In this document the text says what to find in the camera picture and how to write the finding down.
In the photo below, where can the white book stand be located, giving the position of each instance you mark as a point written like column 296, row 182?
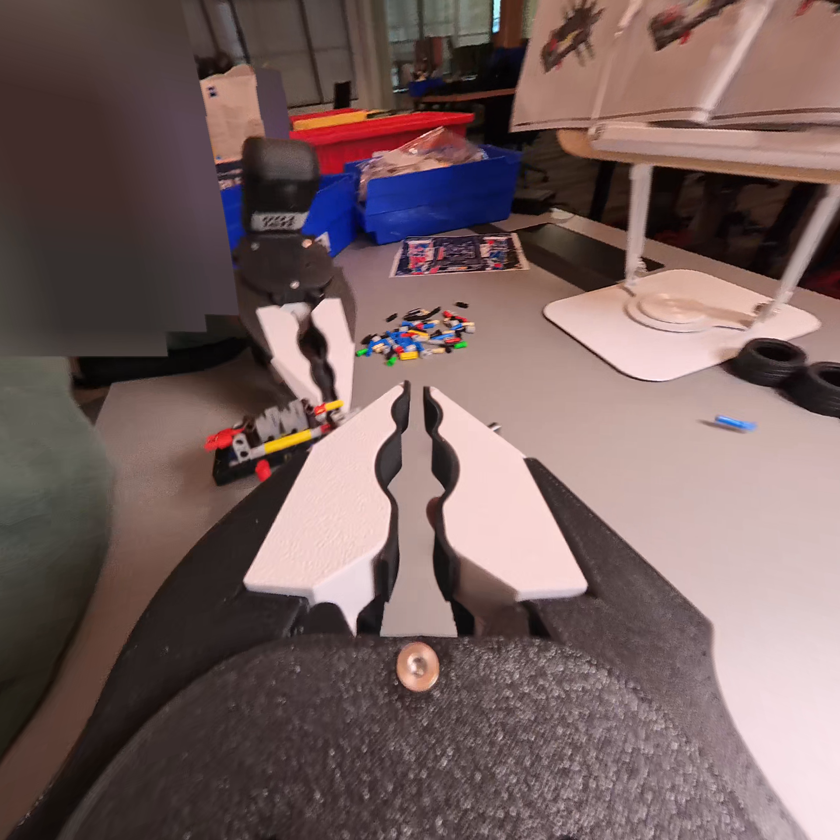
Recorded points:
column 682, row 328

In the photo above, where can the open lego instruction booklet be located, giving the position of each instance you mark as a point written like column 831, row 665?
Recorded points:
column 656, row 72

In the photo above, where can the pile of small lego pieces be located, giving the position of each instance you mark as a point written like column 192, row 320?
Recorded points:
column 420, row 338

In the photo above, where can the black rubber lego tire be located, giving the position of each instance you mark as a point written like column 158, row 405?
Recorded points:
column 768, row 362
column 817, row 388

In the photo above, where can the black frame lego assembly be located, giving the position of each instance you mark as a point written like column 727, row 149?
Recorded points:
column 275, row 439

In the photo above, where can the printed sticker sheet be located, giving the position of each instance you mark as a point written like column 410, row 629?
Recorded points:
column 459, row 254

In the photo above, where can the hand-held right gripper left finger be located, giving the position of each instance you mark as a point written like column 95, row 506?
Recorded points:
column 328, row 518

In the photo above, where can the plastic bag of lego parts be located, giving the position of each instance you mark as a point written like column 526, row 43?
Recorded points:
column 426, row 152

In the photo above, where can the blue lego pin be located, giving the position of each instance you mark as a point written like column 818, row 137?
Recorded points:
column 735, row 423

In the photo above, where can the small blue plastic bin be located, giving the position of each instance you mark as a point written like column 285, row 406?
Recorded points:
column 331, row 216

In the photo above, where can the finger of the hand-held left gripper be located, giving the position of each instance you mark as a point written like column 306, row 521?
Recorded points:
column 279, row 334
column 340, row 354

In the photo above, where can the person's green sweatshirt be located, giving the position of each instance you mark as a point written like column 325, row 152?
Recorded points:
column 46, row 525

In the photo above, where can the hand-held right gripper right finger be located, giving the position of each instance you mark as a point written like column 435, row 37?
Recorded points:
column 505, row 525

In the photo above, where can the large blue plastic bin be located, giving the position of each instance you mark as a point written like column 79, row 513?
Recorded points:
column 446, row 203

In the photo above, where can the red plastic bin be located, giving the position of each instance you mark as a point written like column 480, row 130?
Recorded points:
column 367, row 141

